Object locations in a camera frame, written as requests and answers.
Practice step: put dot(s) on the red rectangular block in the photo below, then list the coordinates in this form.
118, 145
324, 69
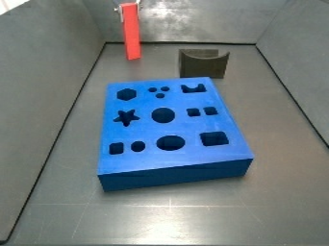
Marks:
132, 31

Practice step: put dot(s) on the blue foam shape board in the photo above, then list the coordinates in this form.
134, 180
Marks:
169, 134

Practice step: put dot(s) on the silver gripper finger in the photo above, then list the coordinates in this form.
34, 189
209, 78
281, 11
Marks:
138, 4
118, 9

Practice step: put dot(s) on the black curved holder stand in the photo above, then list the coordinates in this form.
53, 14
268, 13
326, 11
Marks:
203, 63

